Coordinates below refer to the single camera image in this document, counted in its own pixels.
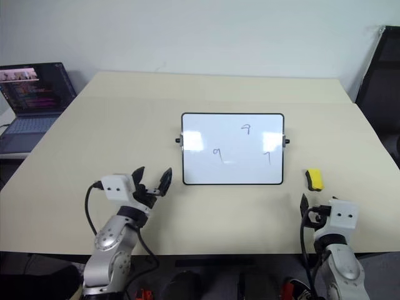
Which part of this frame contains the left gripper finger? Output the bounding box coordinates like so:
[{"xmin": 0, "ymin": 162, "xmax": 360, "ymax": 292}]
[
  {"xmin": 156, "ymin": 167, "xmax": 174, "ymax": 196},
  {"xmin": 131, "ymin": 166, "xmax": 147, "ymax": 189}
]

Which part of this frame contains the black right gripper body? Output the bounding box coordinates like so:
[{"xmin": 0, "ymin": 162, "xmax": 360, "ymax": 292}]
[{"xmin": 307, "ymin": 204, "xmax": 331, "ymax": 229}]

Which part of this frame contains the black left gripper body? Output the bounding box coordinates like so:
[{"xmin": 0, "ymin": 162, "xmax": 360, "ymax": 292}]
[{"xmin": 133, "ymin": 184, "xmax": 160, "ymax": 215}]

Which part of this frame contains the yellow and black eraser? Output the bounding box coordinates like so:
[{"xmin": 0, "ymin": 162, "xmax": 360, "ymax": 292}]
[{"xmin": 304, "ymin": 168, "xmax": 326, "ymax": 192}]

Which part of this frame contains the red and black shoe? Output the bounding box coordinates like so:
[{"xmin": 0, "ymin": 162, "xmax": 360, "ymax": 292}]
[{"xmin": 279, "ymin": 276, "xmax": 313, "ymax": 300}]

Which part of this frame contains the small black-framed whiteboard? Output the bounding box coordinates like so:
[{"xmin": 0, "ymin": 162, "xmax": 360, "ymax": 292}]
[{"xmin": 174, "ymin": 112, "xmax": 291, "ymax": 187}]

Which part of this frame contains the black rounded shape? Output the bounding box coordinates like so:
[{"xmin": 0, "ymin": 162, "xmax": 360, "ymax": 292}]
[{"xmin": 167, "ymin": 270, "xmax": 203, "ymax": 300}]

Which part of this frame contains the small red object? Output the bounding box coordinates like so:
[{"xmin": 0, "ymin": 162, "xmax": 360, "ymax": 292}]
[{"xmin": 133, "ymin": 288, "xmax": 154, "ymax": 300}]

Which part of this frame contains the black office chair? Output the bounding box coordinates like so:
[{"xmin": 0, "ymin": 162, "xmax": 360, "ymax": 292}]
[{"xmin": 354, "ymin": 25, "xmax": 400, "ymax": 173}]

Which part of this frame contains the open blue laptop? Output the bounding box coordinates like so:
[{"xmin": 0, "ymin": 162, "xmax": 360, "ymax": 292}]
[{"xmin": 0, "ymin": 62, "xmax": 78, "ymax": 156}]

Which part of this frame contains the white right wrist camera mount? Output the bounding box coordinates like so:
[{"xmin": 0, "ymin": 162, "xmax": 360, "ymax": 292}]
[{"xmin": 327, "ymin": 197, "xmax": 359, "ymax": 229}]

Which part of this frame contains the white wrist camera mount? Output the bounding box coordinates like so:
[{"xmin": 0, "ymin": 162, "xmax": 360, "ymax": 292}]
[
  {"xmin": 327, "ymin": 197, "xmax": 359, "ymax": 229},
  {"xmin": 100, "ymin": 174, "xmax": 134, "ymax": 201}
]

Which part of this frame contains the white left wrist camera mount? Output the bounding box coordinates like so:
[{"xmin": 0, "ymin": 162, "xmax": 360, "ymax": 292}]
[{"xmin": 100, "ymin": 174, "xmax": 134, "ymax": 201}]

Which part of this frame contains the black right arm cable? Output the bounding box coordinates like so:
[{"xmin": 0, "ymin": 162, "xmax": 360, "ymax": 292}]
[{"xmin": 299, "ymin": 207, "xmax": 317, "ymax": 293}]

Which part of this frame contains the dark table frame bar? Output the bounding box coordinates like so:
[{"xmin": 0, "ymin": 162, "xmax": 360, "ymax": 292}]
[{"xmin": 174, "ymin": 258, "xmax": 303, "ymax": 269}]

